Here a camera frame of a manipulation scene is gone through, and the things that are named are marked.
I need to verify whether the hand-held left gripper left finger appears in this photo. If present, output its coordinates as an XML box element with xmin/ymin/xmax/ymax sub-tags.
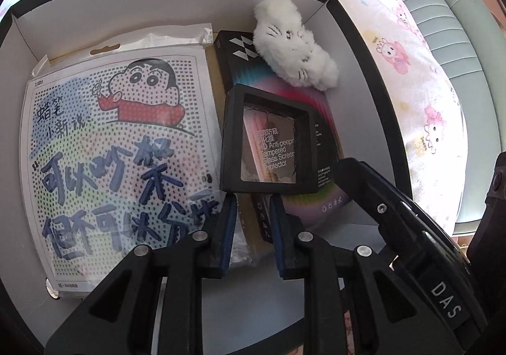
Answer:
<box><xmin>45</xmin><ymin>194</ymin><xmax>238</xmax><ymax>355</ymax></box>

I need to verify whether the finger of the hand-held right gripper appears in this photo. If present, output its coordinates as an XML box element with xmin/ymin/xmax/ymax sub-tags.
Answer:
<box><xmin>335</xmin><ymin>157</ymin><xmax>425</xmax><ymax>272</ymax></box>

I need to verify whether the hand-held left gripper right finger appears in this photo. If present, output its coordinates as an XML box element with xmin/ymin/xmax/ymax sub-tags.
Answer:
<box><xmin>269</xmin><ymin>195</ymin><xmax>465</xmax><ymax>355</ymax></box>

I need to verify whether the black display frame case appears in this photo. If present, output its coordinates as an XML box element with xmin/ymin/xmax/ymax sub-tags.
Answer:
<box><xmin>219</xmin><ymin>84</ymin><xmax>320</xmax><ymax>194</ymax></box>

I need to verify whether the cartoon bead art packet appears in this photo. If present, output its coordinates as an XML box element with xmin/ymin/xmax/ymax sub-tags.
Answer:
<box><xmin>22</xmin><ymin>21</ymin><xmax>254</xmax><ymax>298</ymax></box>

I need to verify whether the white plush cat toy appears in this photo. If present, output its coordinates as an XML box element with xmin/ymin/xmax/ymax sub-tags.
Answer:
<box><xmin>252</xmin><ymin>0</ymin><xmax>340</xmax><ymax>91</ymax></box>

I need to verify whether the black screen protector box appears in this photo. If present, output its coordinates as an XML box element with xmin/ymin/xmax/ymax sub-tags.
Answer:
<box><xmin>213</xmin><ymin>30</ymin><xmax>352</xmax><ymax>245</ymax></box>

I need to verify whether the white box with black rim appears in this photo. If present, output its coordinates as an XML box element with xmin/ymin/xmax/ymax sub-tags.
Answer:
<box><xmin>0</xmin><ymin>0</ymin><xmax>416</xmax><ymax>355</ymax></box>

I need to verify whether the pink printed blanket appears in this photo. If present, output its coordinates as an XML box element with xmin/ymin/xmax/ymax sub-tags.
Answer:
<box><xmin>0</xmin><ymin>0</ymin><xmax>471</xmax><ymax>229</ymax></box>

